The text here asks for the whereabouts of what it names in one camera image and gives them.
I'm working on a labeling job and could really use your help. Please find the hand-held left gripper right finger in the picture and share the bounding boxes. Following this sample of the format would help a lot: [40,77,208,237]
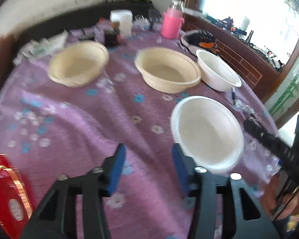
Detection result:
[171,143,281,239]

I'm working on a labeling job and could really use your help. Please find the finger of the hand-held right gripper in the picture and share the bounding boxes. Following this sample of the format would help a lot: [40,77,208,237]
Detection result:
[244,118,295,165]

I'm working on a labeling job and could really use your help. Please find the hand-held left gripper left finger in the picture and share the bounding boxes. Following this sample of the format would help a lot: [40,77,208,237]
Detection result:
[20,143,127,239]

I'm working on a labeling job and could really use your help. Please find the white plastic bowl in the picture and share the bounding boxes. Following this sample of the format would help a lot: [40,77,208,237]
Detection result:
[196,50,243,92]
[170,96,245,175]

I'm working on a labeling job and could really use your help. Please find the cream plastic bowl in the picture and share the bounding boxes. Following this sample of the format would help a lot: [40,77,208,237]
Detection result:
[135,47,202,94]
[48,41,110,88]

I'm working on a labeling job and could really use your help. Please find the person's right hand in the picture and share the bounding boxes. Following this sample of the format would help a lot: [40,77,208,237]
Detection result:
[261,172,299,221]

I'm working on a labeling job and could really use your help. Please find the small metal object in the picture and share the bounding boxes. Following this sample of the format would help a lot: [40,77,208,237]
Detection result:
[242,105,256,116]

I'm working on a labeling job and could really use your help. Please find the bamboo print panel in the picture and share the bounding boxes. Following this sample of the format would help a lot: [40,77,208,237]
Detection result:
[267,62,299,122]

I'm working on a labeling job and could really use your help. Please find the pile of dark tools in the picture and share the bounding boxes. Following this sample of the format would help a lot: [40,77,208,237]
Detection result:
[207,15,284,72]

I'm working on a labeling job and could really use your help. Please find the black white patterned bowl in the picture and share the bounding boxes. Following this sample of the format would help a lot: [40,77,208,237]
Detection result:
[180,29,221,55]

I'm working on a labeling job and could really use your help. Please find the red plate with gold rim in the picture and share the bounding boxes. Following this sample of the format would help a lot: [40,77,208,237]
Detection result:
[0,152,33,238]

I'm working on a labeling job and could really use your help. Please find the black jar with label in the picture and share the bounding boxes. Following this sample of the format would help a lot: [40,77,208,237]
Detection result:
[103,22,122,46]

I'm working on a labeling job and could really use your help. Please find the pink ribbed cup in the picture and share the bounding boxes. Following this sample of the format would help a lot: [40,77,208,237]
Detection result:
[161,11,185,39]

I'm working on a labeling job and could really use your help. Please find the white plastic container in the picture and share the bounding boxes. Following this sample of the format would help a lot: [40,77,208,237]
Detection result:
[110,9,133,36]

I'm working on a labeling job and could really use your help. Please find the clear plastic lid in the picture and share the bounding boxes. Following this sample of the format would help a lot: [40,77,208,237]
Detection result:
[133,15,150,29]

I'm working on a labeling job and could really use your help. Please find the black phone stand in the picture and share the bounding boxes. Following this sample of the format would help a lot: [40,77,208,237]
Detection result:
[149,9,161,30]

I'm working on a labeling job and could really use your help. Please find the glass jar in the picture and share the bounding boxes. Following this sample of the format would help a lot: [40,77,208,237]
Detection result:
[171,0,185,13]

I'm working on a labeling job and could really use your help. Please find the black sofa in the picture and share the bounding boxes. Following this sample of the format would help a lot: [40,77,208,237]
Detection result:
[0,0,152,63]

